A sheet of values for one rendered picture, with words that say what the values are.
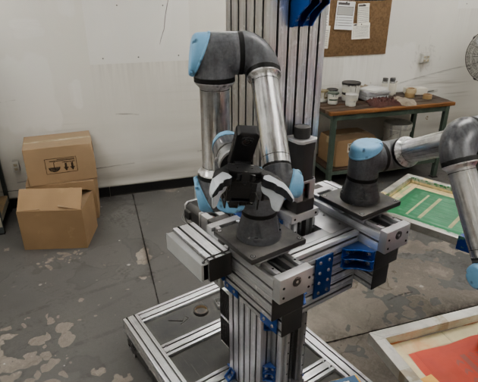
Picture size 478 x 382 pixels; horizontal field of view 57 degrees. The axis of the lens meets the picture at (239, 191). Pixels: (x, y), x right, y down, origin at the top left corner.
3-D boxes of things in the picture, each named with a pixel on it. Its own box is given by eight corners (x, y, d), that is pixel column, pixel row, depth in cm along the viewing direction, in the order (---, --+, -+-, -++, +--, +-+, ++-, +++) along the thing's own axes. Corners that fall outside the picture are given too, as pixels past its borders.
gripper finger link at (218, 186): (209, 220, 80) (233, 203, 88) (213, 189, 78) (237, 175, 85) (195, 214, 81) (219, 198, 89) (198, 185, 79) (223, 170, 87)
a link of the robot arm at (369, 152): (340, 171, 174) (344, 138, 168) (369, 167, 178) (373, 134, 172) (358, 183, 163) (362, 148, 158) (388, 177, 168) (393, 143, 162)
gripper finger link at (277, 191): (297, 219, 85) (262, 200, 91) (303, 191, 83) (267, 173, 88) (287, 223, 83) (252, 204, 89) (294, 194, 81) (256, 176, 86)
